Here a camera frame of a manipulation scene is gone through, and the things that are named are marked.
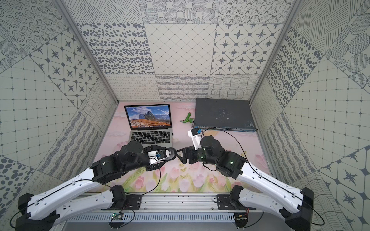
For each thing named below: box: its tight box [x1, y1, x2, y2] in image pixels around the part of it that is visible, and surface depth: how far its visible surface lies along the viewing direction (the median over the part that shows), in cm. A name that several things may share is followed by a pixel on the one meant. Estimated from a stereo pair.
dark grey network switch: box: [194, 98, 258, 133], surface depth 109 cm
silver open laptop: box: [123, 103, 173, 149], surface depth 100 cm
